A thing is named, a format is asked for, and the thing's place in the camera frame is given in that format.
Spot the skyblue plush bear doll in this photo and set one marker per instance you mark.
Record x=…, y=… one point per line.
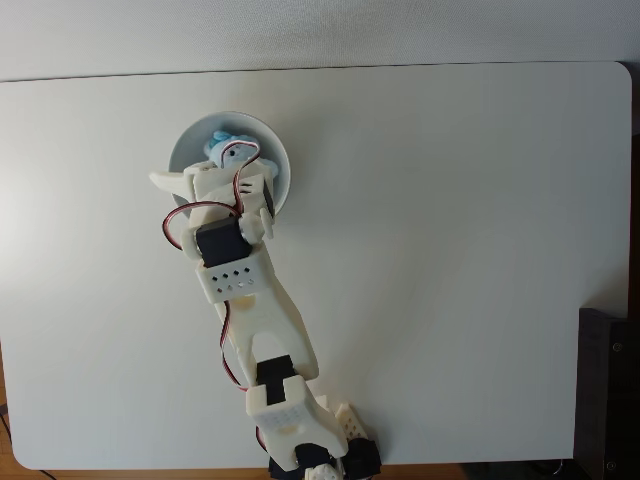
x=222, y=145

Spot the white ceramic bowl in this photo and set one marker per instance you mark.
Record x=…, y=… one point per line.
x=187, y=145

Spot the dark wooden furniture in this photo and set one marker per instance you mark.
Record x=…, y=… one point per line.
x=610, y=390

